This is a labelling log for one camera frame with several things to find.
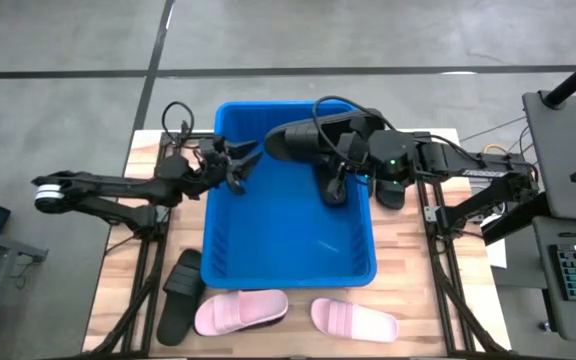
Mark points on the grey keyboard desk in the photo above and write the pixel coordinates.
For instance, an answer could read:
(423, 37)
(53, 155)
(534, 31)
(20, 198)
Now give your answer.
(573, 320)

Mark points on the blue plastic bin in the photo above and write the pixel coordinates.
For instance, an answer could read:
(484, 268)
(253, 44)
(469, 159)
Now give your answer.
(278, 235)

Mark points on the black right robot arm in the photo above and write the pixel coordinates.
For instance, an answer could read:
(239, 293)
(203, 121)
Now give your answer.
(468, 165)

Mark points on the white paper sheet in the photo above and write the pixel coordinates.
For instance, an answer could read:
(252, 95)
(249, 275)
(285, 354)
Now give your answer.
(497, 252)

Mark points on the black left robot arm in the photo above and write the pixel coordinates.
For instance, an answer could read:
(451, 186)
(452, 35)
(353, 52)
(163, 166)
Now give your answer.
(118, 185)

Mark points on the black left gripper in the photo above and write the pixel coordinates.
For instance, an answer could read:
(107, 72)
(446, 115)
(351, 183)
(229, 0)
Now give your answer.
(215, 170)

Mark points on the pink slide sandal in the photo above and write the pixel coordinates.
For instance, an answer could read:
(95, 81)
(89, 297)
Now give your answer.
(240, 312)
(353, 320)

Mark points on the grey desk with pole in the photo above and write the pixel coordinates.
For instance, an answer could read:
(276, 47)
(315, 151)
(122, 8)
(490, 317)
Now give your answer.
(563, 145)

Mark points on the black slide sandal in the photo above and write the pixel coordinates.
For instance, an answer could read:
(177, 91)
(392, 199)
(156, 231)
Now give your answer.
(180, 300)
(325, 195)
(390, 197)
(293, 140)

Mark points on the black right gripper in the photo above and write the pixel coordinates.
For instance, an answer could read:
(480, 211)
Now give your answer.
(355, 152)

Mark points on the black stand pole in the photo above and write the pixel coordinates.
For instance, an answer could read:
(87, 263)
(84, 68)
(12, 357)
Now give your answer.
(575, 77)

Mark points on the grey metal stand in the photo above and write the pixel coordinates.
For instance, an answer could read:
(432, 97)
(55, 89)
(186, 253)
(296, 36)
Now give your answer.
(8, 245)

